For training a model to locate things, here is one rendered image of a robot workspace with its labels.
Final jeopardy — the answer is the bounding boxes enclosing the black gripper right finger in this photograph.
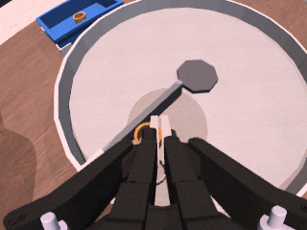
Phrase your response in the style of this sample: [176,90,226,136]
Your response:
[161,115,307,230]

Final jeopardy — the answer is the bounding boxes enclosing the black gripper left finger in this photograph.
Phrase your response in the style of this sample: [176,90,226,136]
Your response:
[3,116,159,230]

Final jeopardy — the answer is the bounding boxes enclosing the blue rectangular tray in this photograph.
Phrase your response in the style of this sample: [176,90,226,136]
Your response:
[35,0,124,56]

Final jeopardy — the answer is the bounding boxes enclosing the bronze bushing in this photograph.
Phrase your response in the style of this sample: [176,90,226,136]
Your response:
[73,12,86,25]
[134,123,162,148]

